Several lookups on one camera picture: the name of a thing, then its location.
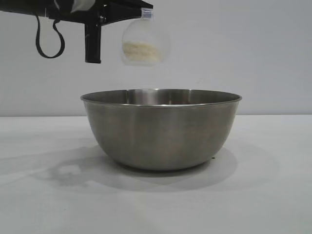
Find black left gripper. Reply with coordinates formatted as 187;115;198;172
48;0;154;63

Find translucent plastic measuring cup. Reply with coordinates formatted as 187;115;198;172
121;8;172;67

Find white rice grains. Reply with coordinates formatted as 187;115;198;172
122;41;163;61

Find stainless steel mixing bowl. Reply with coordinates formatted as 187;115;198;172
80;88;243;171

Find black looped cable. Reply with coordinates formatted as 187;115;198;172
35;13;66;59

